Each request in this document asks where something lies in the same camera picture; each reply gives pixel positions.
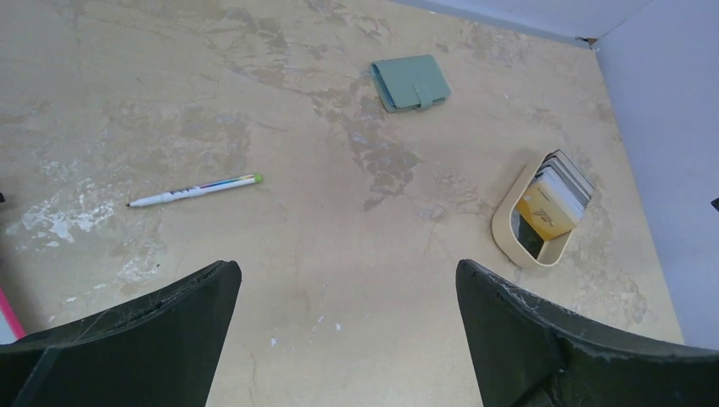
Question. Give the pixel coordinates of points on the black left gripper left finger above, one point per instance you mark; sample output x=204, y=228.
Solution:
x=160, y=349

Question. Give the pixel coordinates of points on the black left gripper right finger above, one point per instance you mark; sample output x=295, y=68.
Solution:
x=528, y=351

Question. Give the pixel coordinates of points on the green leather card holder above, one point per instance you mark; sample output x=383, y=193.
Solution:
x=409, y=83

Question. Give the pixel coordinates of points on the beige oval card tray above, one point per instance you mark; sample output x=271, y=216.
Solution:
x=515, y=237

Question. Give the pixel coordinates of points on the stack of grey cards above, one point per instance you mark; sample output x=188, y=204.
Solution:
x=560, y=173

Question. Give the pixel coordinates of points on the pink framed whiteboard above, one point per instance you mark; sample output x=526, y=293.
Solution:
x=11, y=328

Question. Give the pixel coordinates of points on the white marker pen green cap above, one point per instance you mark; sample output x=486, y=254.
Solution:
x=196, y=191

